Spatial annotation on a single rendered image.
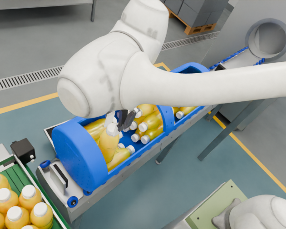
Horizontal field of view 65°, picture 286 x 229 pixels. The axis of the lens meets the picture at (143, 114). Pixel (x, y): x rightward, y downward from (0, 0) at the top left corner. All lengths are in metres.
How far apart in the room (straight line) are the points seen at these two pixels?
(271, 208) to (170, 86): 0.63
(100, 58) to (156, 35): 0.15
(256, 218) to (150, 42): 0.67
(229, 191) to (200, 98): 0.82
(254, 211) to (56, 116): 1.96
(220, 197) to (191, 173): 1.31
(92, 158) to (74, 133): 0.11
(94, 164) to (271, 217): 0.59
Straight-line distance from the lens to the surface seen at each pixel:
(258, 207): 0.89
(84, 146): 0.79
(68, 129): 0.83
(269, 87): 0.41
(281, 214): 0.88
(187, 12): 4.40
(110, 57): 0.36
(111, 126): 0.77
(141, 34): 0.46
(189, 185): 2.33
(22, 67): 2.89
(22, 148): 1.06
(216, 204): 1.09
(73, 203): 0.99
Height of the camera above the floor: 1.91
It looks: 48 degrees down
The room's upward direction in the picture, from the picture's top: 25 degrees clockwise
